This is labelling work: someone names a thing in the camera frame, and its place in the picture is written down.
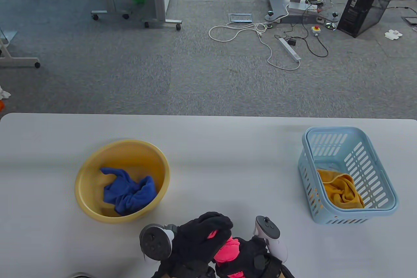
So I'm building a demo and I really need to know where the person's right hand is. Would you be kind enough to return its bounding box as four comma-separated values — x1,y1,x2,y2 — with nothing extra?
213,237,283,278

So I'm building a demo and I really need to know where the person's left hand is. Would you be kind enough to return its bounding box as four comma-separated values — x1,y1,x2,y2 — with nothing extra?
158,212,234,278

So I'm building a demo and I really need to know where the pink square towel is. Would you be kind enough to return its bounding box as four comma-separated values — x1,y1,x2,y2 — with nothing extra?
208,230,245,278

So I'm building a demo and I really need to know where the blue square towel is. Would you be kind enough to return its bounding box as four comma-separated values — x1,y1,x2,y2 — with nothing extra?
100,167,157,216

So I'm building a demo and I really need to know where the yellow square towel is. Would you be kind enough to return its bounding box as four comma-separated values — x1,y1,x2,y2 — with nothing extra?
317,169,365,209

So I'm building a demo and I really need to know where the yellow plastic basin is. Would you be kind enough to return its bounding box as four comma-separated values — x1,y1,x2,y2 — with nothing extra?
74,139,171,225

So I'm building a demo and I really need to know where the light blue plastic basket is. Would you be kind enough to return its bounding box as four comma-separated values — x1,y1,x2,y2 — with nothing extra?
298,126,399,225

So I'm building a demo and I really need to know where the silver floor outlet box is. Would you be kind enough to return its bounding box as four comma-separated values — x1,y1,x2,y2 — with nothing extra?
228,13,253,24

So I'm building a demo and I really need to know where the grey wheeled table foot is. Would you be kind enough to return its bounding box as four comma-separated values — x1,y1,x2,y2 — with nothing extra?
0,27,41,68

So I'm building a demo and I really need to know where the black computer tower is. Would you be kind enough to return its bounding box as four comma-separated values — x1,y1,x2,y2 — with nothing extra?
337,0,404,38

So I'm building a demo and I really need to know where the white power strip with cable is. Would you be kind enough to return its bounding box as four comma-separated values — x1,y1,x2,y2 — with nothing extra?
208,4,302,71

